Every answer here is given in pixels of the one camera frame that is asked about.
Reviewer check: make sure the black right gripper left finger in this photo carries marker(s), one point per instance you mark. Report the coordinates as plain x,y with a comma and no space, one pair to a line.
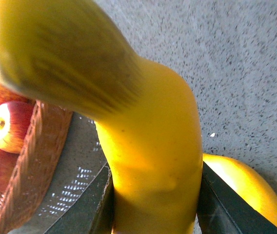
92,213

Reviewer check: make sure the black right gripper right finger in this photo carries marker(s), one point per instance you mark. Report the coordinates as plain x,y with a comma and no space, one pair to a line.
222,211

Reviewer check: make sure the yellow banana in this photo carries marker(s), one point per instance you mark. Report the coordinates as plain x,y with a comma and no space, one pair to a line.
247,183
69,53

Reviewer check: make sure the brown wicker basket left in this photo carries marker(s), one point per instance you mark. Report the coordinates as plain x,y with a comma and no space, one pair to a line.
35,166

